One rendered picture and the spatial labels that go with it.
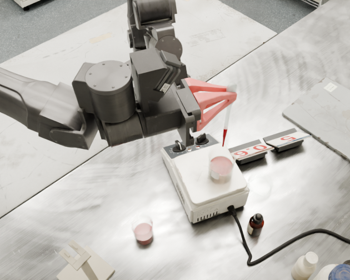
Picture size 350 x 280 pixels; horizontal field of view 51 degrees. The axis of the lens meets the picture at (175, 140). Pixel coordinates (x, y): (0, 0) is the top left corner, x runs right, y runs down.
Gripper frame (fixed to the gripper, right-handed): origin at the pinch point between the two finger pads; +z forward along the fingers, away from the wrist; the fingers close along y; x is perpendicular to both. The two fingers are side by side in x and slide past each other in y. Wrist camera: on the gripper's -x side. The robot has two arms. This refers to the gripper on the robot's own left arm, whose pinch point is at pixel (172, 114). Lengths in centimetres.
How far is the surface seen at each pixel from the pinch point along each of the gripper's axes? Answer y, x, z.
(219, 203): 0.7, -22.8, 11.4
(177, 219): -7.4, -17.5, 16.0
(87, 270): -26.5, -28.3, 11.2
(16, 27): -52, 229, -5
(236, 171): 6.2, -20.1, 7.5
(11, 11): -53, 249, -16
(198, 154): 0.5, -14.0, 4.4
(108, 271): -23.8, -23.2, 18.0
